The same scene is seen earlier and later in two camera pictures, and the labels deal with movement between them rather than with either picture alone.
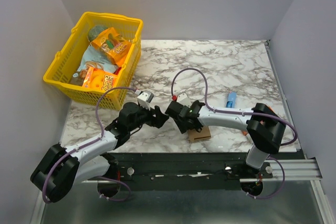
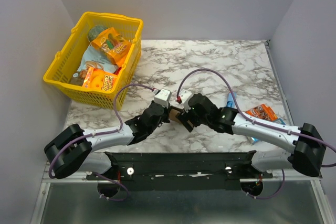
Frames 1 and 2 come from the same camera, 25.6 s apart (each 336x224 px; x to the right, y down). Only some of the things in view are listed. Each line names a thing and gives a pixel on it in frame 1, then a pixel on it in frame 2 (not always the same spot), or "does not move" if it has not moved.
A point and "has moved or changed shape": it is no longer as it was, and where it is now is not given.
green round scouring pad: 94,31 does not move
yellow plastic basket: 69,58 does not move
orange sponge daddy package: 99,79 does not move
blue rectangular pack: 231,99 does not move
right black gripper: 176,112 → 185,116
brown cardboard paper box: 195,136 has moved or changed shape
